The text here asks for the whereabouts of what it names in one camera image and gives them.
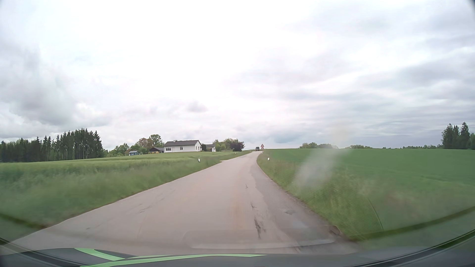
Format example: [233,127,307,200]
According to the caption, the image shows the white house with dark roof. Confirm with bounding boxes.
[163,140,203,153]

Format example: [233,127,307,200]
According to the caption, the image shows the dark conifer wood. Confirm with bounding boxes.
[0,128,105,163]

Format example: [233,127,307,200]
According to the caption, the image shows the green grass field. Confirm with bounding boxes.
[0,150,253,242]
[257,148,475,250]

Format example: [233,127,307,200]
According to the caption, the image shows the group of conifer trees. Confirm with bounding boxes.
[441,122,475,150]

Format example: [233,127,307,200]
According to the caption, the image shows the dark green bushes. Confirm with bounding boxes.
[213,138,245,152]

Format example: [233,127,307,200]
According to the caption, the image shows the car's own bonnet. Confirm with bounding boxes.
[0,237,475,267]

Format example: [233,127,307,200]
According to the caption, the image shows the distant tree line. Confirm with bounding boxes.
[299,142,442,150]

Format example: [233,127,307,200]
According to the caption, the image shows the grey asphalt road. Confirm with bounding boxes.
[8,151,358,256]

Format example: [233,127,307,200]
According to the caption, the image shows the group of leafy trees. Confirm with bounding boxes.
[106,134,165,157]

